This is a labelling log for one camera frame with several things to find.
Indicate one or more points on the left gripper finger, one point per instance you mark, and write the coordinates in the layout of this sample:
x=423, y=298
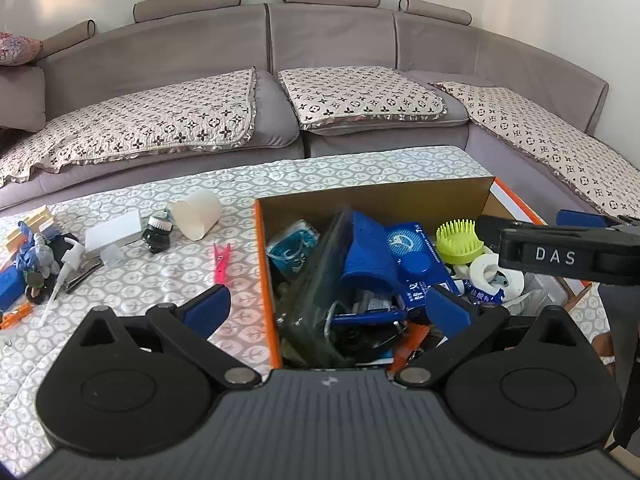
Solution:
x=489, y=229

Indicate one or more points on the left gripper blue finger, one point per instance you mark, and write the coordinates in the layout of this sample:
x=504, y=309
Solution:
x=566, y=217

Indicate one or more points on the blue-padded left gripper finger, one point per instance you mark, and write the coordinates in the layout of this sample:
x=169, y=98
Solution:
x=466, y=335
x=185, y=331

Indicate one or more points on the white tape roll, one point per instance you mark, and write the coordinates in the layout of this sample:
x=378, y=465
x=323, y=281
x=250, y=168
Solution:
x=486, y=275

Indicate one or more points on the dark green small bottle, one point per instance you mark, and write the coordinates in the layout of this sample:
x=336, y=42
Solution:
x=157, y=233

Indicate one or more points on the white pump dispenser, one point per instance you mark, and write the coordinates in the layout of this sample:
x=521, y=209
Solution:
x=71, y=260

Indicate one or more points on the orange clothespin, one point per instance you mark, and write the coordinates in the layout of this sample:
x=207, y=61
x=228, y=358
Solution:
x=11, y=318

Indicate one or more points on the blue carabiner keychain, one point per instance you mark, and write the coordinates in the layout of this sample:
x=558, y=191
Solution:
x=341, y=323

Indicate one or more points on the yellow-green scalp brush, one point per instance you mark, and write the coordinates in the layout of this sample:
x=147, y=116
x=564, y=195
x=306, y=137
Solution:
x=457, y=242

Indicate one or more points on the right patterned seat cover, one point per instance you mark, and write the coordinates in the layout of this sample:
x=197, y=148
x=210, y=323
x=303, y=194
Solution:
x=590, y=168

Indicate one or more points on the blue packet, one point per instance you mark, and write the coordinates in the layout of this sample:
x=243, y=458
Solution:
x=418, y=264

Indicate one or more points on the pink clothespin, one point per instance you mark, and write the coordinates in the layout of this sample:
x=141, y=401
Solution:
x=222, y=254

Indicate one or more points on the clear small plastic cap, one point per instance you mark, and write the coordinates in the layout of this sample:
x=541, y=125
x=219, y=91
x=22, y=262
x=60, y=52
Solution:
x=112, y=256

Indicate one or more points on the white paper cup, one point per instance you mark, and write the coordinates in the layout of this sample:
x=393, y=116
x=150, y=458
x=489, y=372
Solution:
x=196, y=214

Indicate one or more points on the silver nail clipper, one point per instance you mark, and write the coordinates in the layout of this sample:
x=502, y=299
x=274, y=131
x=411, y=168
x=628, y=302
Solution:
x=84, y=272

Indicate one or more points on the white flat box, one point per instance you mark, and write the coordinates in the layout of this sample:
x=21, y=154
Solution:
x=120, y=231

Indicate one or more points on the teal packaged item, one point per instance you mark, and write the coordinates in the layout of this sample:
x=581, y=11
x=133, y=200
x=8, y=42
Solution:
x=290, y=249

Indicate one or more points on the orange cardboard box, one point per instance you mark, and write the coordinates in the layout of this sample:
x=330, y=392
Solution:
x=429, y=202

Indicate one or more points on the pink black hair scrunchie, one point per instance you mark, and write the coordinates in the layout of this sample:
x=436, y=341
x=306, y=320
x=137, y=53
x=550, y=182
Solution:
x=37, y=287

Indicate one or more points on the blue nitrile glove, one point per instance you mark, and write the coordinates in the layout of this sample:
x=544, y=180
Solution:
x=36, y=255

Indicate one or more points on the cream wooden holder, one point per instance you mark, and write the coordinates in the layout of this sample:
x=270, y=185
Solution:
x=32, y=221

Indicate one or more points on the blue plastic box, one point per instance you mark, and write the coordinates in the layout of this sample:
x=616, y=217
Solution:
x=12, y=286

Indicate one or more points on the middle patterned seat cover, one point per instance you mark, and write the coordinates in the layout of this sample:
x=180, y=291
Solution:
x=327, y=98

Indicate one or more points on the patterned sofa seat cover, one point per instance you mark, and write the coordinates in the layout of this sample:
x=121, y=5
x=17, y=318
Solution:
x=211, y=114

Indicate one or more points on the grey sectional sofa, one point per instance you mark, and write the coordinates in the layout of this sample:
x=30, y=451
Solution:
x=172, y=41

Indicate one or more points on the pink floral pillow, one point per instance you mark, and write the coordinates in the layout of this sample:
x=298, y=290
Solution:
x=18, y=50

